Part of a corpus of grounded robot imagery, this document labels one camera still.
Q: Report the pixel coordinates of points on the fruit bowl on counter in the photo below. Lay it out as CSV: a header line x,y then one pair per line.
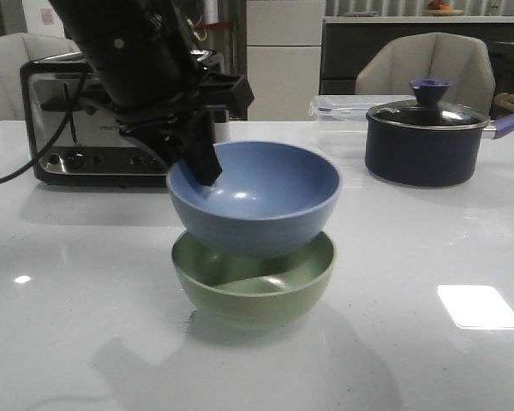
x,y
442,9

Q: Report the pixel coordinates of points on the dark blue saucepan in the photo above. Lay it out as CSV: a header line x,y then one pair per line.
x,y
430,157

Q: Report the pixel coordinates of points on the clear plastic food container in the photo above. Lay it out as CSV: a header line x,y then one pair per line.
x,y
342,124

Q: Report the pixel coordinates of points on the white cabinet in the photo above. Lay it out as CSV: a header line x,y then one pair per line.
x,y
283,57

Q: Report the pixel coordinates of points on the glass pot lid blue knob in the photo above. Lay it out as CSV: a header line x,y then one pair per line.
x,y
427,110

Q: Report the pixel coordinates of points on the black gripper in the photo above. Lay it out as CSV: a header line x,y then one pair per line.
x,y
158,91

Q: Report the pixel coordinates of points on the beige chair left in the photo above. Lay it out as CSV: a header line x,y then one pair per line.
x,y
15,50

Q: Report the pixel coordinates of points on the beige chair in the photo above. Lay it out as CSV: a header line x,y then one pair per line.
x,y
462,61
15,50

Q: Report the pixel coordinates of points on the black and silver toaster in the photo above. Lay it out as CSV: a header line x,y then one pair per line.
x,y
78,149

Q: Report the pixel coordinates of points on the beige chair right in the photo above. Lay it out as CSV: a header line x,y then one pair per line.
x,y
462,61

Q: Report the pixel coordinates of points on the green bowl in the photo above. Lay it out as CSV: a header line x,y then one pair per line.
x,y
253,293

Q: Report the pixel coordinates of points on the dark kitchen counter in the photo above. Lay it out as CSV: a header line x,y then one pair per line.
x,y
350,43

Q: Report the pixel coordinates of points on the blue bowl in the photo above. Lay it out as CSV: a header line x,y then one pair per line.
x,y
270,199

